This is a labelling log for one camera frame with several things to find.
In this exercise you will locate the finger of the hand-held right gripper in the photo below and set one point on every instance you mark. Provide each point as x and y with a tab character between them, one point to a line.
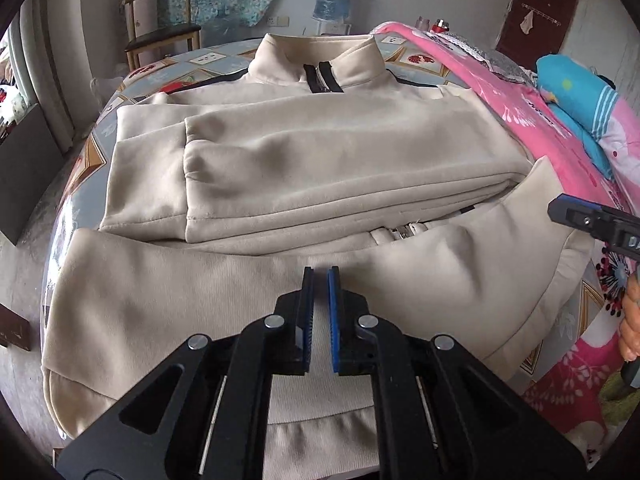
580	217

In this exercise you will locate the pink floral blanket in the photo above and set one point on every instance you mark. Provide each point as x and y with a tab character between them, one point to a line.
505	90

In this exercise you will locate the silver sequin cloth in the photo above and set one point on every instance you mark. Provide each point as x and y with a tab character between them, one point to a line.
505	60

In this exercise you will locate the grey curtain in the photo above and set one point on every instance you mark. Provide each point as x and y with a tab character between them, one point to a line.
55	60

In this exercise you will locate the cloth hanging on door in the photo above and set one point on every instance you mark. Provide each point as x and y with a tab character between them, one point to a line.
526	24

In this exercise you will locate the blue pillow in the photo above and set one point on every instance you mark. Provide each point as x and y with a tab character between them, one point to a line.
570	80

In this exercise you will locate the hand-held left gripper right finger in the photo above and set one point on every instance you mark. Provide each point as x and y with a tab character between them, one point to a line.
334	310

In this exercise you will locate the empty clear water bottle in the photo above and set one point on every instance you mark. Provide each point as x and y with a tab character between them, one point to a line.
227	30

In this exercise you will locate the wooden chair dark seat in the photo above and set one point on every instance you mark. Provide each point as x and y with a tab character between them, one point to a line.
160	40

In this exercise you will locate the cream zip jacket black trim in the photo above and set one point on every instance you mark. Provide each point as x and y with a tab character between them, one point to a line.
300	170

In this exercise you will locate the white wall socket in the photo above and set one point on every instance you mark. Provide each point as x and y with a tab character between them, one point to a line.
278	21

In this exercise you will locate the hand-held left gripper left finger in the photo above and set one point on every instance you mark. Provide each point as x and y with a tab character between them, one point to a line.
307	310

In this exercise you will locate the brown cardboard box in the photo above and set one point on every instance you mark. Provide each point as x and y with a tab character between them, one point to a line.
12	327

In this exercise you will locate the patterned grey tablecloth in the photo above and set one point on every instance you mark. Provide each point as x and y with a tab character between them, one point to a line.
165	72

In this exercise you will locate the person's right hand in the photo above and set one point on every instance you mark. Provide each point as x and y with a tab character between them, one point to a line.
632	320

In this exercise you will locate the glass jar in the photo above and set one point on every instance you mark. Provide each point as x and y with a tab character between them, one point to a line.
424	23

